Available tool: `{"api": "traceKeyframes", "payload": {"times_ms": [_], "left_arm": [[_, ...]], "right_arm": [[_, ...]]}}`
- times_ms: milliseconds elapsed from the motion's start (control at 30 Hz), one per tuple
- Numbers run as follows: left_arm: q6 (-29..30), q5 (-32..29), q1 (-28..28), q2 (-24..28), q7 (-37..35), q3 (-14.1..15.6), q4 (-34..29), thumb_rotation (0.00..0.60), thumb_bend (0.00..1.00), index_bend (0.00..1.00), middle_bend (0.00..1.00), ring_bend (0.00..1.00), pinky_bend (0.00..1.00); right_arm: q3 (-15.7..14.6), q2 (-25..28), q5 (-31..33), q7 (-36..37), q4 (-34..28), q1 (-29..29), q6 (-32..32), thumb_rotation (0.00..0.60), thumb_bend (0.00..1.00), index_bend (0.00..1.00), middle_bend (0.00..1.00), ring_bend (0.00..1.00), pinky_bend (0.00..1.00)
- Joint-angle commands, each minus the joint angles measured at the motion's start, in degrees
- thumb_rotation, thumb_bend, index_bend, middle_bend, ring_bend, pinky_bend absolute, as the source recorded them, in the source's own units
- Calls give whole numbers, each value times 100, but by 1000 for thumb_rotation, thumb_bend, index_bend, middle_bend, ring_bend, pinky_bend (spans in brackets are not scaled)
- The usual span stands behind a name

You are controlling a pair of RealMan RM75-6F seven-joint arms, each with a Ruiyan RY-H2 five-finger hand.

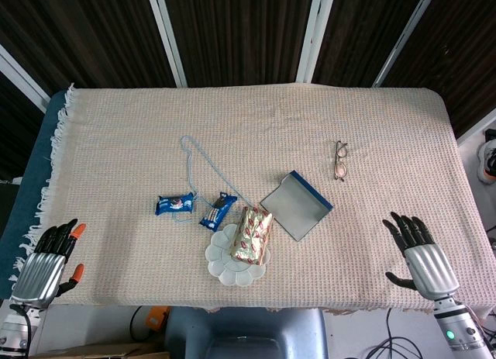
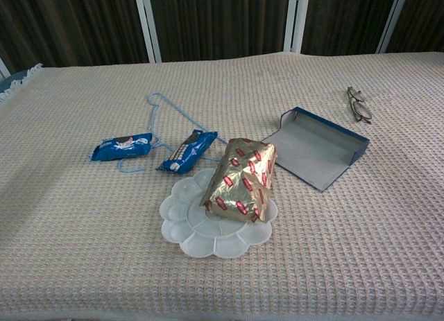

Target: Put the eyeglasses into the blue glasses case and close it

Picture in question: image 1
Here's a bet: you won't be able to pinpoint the white frame post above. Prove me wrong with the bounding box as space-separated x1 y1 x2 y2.
295 0 337 84
145 0 188 88
0 44 51 112
372 0 441 88

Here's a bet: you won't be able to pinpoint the blue-grey robot torso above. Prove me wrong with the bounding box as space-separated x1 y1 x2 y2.
164 307 329 359

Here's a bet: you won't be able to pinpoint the light blue cord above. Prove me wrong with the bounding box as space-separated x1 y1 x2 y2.
179 135 257 224

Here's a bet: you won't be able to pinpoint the beige waffle-weave fringed blanket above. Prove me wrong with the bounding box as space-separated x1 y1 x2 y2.
8 83 496 317

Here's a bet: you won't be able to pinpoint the teal padded table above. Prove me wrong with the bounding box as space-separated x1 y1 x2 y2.
0 89 74 300

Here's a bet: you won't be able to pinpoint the black floor cable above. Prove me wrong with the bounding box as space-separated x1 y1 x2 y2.
356 307 439 359

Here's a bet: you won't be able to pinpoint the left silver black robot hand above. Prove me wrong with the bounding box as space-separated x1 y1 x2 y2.
10 218 87 310

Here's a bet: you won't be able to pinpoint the thin-framed eyeglasses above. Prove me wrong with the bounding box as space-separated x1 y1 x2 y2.
332 140 349 182

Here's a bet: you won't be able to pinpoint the black looped cable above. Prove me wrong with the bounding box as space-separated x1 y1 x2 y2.
129 306 154 341

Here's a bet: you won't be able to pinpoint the blue glasses case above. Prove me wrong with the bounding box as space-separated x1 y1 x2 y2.
258 169 334 243

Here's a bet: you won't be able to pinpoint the white flower-shaped palette tray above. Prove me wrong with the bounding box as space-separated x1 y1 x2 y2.
204 223 271 288

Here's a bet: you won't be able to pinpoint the blue Oreo cookie packet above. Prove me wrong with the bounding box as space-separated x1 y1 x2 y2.
155 193 196 216

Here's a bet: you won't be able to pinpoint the blue cookie packet with biscuit row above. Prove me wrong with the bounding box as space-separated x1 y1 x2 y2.
198 192 238 233

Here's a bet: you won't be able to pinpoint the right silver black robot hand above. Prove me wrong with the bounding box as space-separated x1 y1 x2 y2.
381 211 460 301

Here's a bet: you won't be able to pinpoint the orange device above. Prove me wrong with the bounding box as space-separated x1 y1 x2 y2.
148 306 171 332

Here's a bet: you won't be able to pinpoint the white black orange sneaker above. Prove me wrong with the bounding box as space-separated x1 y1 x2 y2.
477 129 496 186

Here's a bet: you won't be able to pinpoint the gold foil snack package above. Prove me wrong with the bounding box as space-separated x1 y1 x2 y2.
229 205 274 267

